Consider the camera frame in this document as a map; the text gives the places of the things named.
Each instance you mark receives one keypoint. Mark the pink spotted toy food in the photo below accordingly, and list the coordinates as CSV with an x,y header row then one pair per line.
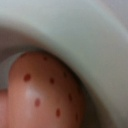
x,y
43,93

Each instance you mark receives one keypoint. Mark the pink toy pot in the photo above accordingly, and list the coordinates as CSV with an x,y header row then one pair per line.
x,y
85,36

